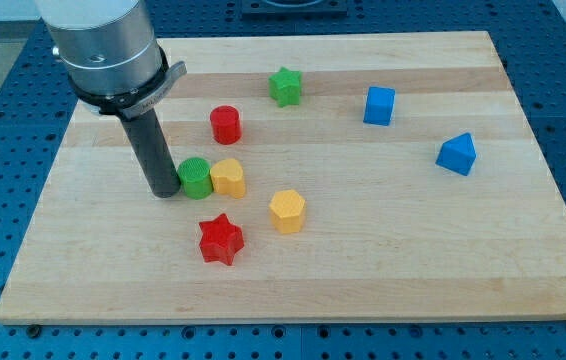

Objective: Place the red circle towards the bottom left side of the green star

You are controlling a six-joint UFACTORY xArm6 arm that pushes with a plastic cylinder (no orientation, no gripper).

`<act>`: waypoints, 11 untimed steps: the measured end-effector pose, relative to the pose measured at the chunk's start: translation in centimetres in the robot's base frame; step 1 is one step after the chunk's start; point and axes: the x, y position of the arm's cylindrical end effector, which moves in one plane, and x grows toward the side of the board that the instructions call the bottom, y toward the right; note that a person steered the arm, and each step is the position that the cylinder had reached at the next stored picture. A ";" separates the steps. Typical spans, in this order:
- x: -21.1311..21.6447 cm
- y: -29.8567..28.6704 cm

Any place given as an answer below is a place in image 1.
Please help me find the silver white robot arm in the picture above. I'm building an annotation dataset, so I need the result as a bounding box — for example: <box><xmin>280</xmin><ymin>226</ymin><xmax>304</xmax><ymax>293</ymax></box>
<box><xmin>35</xmin><ymin>0</ymin><xmax>187</xmax><ymax>119</ymax></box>

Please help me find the red star block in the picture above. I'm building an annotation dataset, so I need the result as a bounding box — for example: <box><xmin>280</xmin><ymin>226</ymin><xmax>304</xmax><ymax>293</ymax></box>
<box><xmin>199</xmin><ymin>213</ymin><xmax>245</xmax><ymax>266</ymax></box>

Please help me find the green star block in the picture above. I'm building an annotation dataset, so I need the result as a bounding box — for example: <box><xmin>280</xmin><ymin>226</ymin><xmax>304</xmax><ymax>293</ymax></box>
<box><xmin>268</xmin><ymin>67</ymin><xmax>302</xmax><ymax>107</ymax></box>

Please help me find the yellow hexagon block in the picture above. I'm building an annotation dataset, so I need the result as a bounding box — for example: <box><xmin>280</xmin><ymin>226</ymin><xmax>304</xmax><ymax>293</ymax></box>
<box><xmin>269</xmin><ymin>189</ymin><xmax>306</xmax><ymax>234</ymax></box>

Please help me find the yellow heart block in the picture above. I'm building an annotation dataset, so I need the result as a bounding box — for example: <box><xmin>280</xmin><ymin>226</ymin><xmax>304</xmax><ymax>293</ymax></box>
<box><xmin>210</xmin><ymin>158</ymin><xmax>246</xmax><ymax>199</ymax></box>

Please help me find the wooden board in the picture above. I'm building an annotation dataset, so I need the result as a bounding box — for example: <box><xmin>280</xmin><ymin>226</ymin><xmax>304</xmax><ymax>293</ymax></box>
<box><xmin>0</xmin><ymin>31</ymin><xmax>566</xmax><ymax>325</ymax></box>

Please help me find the red cylinder block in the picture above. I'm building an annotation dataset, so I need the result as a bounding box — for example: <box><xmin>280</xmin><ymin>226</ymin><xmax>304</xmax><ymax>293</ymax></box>
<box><xmin>210</xmin><ymin>105</ymin><xmax>242</xmax><ymax>145</ymax></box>

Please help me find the green cylinder block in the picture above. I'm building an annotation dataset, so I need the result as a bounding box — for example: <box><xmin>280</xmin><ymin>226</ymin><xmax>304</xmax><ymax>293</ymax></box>
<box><xmin>177</xmin><ymin>157</ymin><xmax>213</xmax><ymax>200</ymax></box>

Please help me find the blue cube block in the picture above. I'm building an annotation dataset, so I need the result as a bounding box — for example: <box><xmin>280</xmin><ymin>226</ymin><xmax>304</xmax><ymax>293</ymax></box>
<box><xmin>363</xmin><ymin>86</ymin><xmax>396</xmax><ymax>126</ymax></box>

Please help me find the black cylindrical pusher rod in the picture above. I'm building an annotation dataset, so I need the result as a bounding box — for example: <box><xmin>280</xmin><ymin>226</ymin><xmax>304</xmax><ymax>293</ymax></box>
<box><xmin>119</xmin><ymin>110</ymin><xmax>180</xmax><ymax>198</ymax></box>

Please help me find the blue triangular prism block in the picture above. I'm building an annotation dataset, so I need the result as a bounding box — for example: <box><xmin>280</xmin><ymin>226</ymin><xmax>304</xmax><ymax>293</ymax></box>
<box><xmin>435</xmin><ymin>132</ymin><xmax>476</xmax><ymax>176</ymax></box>

